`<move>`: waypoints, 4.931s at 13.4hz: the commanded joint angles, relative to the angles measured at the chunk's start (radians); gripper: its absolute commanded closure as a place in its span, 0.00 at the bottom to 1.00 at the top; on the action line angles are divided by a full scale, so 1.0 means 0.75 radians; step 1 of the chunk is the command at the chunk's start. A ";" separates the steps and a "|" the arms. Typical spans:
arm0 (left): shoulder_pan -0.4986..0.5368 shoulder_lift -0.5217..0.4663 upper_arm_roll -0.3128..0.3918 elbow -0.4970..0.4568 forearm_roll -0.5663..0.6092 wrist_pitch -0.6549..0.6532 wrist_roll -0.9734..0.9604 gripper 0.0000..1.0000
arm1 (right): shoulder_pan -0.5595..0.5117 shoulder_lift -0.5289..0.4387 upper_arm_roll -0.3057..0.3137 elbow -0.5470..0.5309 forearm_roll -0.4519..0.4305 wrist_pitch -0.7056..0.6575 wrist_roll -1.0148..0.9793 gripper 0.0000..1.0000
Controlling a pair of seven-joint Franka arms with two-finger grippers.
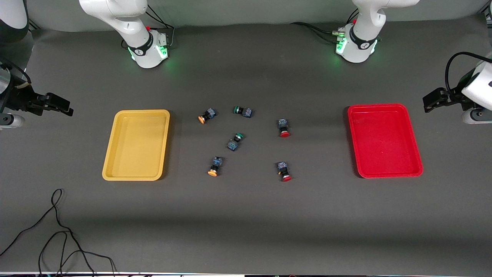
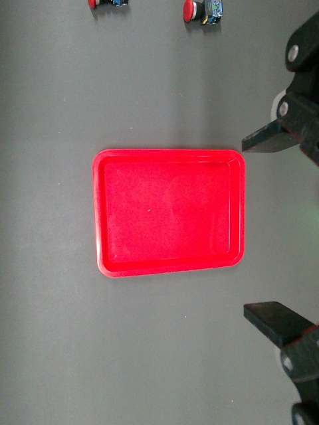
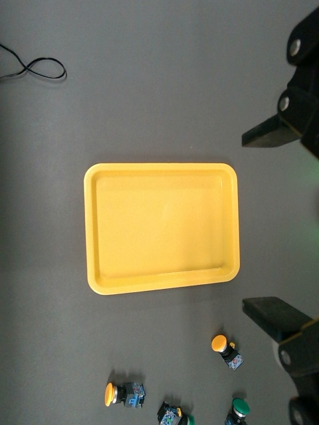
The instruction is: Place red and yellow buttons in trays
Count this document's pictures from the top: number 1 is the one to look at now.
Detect thin black loose cable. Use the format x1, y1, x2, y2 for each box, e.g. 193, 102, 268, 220
0, 188, 116, 276

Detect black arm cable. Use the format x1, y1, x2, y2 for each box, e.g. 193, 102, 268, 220
0, 60, 32, 85
445, 52, 492, 97

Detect yellow plastic tray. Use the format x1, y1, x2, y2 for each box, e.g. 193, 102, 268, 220
102, 109, 170, 181

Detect black base cables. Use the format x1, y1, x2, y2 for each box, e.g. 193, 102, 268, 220
290, 8, 360, 43
121, 3, 176, 50

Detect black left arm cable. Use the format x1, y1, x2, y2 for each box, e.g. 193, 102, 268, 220
445, 52, 492, 97

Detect yellow push button switch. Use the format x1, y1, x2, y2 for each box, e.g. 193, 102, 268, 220
208, 156, 224, 177
198, 108, 218, 124

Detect dark grey table mat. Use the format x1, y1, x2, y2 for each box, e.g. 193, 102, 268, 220
0, 17, 492, 276

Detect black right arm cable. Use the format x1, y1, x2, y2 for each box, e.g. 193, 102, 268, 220
0, 60, 32, 85

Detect red plastic tray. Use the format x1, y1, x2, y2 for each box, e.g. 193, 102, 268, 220
347, 103, 424, 179

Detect black left base cables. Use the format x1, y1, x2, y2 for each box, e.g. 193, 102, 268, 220
290, 8, 360, 43

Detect black right base cables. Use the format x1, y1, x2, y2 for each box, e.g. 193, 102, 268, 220
121, 3, 176, 50

